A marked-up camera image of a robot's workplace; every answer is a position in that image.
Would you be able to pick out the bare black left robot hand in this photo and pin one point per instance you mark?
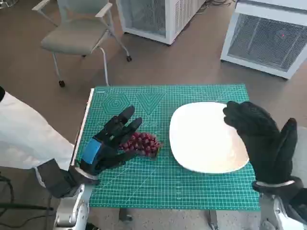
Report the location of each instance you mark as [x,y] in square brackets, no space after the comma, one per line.
[110,141]

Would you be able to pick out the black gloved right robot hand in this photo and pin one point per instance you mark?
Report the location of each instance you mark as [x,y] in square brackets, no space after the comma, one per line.
[266,148]

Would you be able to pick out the red toy grape bunch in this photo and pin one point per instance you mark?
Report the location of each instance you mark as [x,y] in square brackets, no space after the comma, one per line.
[146,143]

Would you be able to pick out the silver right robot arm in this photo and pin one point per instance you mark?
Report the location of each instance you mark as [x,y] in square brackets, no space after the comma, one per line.
[275,208]

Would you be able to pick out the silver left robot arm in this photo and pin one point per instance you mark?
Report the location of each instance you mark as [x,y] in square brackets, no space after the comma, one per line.
[76,206]

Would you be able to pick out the white plate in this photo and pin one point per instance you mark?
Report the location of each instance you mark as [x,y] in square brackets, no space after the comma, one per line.
[204,141]

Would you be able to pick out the green cutting mat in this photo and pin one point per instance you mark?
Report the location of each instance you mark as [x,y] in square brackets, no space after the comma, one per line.
[156,187]

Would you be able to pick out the metal table clamp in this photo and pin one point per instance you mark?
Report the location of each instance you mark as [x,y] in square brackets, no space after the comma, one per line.
[213,220]
[125,218]

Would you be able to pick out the person in white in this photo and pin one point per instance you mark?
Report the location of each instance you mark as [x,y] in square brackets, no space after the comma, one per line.
[28,134]

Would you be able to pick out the white mesh cabinet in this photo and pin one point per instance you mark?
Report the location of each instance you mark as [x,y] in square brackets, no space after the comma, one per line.
[148,16]
[261,38]

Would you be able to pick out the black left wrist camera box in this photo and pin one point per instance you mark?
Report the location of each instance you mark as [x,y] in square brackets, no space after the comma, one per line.
[56,178]

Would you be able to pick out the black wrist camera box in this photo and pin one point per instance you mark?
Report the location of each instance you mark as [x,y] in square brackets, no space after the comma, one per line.
[56,178]
[298,206]

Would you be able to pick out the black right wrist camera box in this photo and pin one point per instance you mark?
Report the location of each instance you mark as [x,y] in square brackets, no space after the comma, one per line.
[298,206]

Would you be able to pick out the grey chair with white frame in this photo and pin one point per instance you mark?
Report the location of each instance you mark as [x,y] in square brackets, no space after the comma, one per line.
[72,36]

